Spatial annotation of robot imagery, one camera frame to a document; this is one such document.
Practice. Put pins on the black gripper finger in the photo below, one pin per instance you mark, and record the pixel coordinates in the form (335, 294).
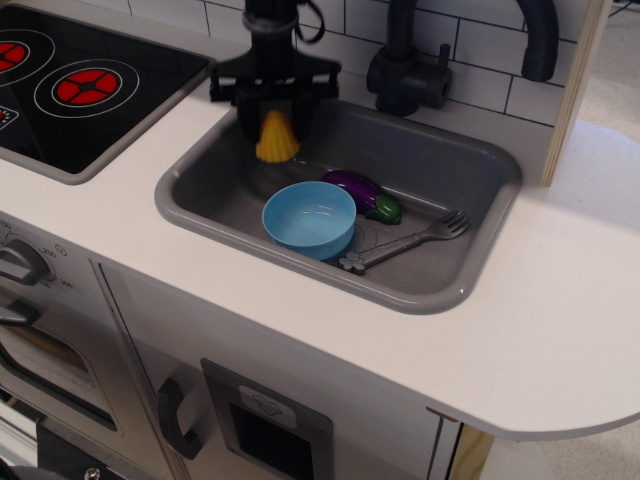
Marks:
(302, 109)
(249, 117)

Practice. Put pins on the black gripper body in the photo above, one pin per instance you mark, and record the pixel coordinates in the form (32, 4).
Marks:
(274, 69)

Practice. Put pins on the yellow toy corn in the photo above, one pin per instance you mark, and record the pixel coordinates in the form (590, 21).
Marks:
(277, 141)

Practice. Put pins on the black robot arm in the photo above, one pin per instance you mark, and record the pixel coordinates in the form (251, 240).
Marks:
(272, 14)

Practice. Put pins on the light blue plastic bowl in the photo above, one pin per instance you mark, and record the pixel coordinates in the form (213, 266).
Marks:
(313, 218)

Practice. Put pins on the grey plastic sink basin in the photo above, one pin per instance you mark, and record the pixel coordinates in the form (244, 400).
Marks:
(218, 189)

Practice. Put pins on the dark grey toy faucet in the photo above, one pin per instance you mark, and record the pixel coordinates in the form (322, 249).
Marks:
(402, 81)

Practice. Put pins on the purple toy eggplant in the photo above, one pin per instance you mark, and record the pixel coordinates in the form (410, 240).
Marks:
(370, 200)

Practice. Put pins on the grey toy fork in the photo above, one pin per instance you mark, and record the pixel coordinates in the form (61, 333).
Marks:
(452, 225)

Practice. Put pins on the black toy stovetop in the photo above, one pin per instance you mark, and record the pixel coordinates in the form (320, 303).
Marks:
(75, 96)

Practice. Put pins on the grey oven knob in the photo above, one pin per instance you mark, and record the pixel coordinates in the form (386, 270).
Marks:
(22, 264)

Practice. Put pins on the grey oven door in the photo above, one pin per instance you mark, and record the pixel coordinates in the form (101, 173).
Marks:
(49, 364)

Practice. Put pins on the grey dispenser panel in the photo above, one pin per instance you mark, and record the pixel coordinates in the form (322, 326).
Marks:
(266, 428)

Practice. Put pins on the wooden side post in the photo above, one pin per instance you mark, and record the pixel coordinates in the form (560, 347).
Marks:
(591, 34)

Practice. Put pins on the grey oven door handle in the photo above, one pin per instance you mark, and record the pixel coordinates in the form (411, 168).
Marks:
(18, 314)

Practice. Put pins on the grey cabinet door handle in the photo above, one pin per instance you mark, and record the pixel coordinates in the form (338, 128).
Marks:
(169, 399)

